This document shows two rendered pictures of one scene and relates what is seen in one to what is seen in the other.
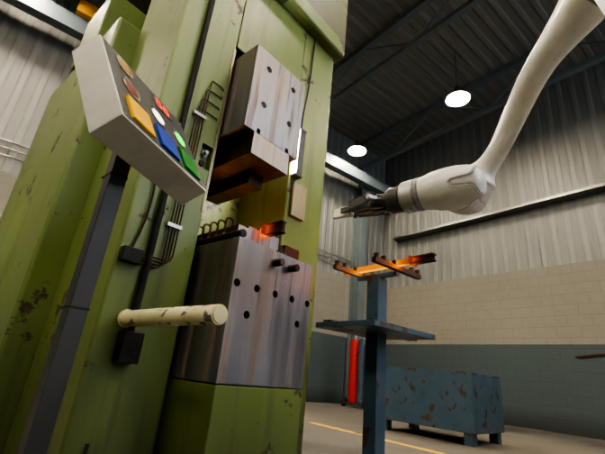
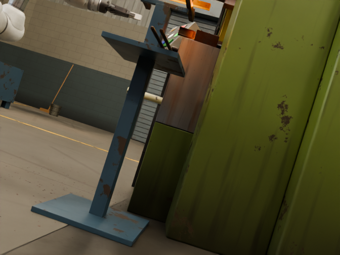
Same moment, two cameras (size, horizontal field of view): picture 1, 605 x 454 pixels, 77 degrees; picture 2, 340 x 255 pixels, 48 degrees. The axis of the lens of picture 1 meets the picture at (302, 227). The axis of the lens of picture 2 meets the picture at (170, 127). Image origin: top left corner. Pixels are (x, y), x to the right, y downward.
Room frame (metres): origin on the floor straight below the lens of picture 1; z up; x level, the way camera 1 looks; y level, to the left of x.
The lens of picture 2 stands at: (2.89, -1.33, 0.43)
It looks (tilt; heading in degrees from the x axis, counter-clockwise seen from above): 1 degrees up; 136
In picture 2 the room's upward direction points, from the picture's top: 18 degrees clockwise
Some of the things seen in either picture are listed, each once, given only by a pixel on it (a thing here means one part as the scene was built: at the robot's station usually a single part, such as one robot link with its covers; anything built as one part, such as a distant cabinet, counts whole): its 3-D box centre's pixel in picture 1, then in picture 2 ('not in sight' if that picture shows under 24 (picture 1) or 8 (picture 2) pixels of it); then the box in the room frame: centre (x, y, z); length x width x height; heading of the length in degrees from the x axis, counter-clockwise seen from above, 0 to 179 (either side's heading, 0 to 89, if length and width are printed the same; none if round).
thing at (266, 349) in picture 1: (221, 317); (216, 98); (1.50, 0.28, 0.69); 0.56 x 0.38 x 0.45; 47
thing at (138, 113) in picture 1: (139, 117); not in sight; (0.71, 0.38, 1.01); 0.07 x 0.05 x 0.07; 162
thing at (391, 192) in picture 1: (388, 202); (108, 7); (0.99, -0.24, 1.00); 0.09 x 0.08 x 0.07; 47
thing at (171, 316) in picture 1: (167, 316); (159, 100); (1.00, 0.32, 0.62); 0.44 x 0.05 x 0.05; 47
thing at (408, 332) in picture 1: (375, 331); (147, 56); (1.61, -0.34, 0.71); 0.40 x 0.30 x 0.02; 130
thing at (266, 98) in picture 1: (252, 124); not in sight; (1.49, 0.28, 1.56); 0.42 x 0.39 x 0.40; 47
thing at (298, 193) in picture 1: (297, 201); not in sight; (1.63, 0.03, 1.27); 0.09 x 0.02 x 0.17; 137
